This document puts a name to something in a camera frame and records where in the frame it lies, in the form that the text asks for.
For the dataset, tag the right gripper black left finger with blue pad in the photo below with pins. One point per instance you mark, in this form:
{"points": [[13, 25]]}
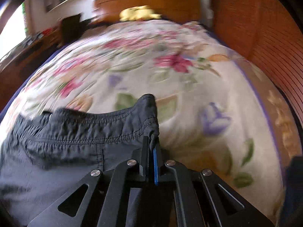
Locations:
{"points": [[99, 198]]}

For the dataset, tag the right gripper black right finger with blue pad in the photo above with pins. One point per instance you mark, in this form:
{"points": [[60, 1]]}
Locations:
{"points": [[203, 198]]}

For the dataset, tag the black jacket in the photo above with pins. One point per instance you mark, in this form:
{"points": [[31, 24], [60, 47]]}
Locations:
{"points": [[41, 158]]}

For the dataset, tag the floral bed quilt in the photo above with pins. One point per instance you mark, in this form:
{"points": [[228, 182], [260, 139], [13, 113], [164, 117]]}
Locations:
{"points": [[215, 109]]}

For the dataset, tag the wooden desk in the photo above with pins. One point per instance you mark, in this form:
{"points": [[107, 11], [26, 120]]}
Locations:
{"points": [[26, 63]]}

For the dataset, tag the wooden chair dark cushion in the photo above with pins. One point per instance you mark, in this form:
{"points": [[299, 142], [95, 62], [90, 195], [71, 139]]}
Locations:
{"points": [[71, 28]]}

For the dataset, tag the yellow plush toy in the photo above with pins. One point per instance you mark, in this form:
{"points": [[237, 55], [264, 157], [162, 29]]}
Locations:
{"points": [[138, 13]]}

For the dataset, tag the louvered wooden wardrobe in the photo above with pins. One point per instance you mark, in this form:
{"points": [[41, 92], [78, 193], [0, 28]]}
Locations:
{"points": [[264, 33]]}

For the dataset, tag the wooden headboard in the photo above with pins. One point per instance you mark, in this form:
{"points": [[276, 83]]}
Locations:
{"points": [[180, 11]]}

